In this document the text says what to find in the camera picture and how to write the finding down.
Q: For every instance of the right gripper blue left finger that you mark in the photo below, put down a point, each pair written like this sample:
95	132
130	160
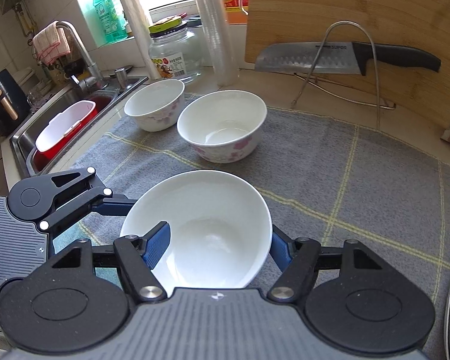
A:
154	244

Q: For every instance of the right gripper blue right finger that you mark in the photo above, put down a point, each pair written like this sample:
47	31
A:
283	248

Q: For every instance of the floral bowl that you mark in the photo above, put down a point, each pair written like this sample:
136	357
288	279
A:
220	229
157	106
223	127

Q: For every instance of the red white basin in sink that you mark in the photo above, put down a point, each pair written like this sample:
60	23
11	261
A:
63	127

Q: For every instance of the black air fryer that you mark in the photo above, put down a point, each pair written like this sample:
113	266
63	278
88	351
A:
14	107

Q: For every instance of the pink checked dishcloth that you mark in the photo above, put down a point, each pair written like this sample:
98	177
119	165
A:
50	44

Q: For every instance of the glass jar green lid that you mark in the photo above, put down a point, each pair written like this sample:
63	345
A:
175	51

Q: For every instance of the green dish soap bottle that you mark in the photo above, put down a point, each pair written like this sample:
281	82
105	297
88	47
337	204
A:
113	25

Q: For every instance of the plastic wrap roll right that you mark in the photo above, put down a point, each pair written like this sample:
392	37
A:
219	41

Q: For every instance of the bamboo cutting board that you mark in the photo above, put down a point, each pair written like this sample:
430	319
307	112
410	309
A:
423	24

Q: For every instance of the black handled kitchen knife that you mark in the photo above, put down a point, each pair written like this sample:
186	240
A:
349	58

